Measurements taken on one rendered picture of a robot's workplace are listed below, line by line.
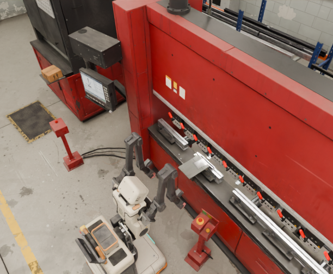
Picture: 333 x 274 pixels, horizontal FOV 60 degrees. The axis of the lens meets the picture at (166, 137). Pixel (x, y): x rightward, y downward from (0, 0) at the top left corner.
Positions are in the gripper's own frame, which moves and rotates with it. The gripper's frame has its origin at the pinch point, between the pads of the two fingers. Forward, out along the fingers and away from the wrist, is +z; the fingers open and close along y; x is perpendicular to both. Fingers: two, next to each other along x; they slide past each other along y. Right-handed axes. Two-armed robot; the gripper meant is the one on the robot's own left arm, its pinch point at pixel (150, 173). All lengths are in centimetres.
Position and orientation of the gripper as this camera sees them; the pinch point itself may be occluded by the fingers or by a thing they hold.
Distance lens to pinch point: 289.0
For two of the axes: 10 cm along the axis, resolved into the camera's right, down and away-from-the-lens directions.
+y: -6.4, -5.5, 5.3
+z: 3.6, 3.9, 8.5
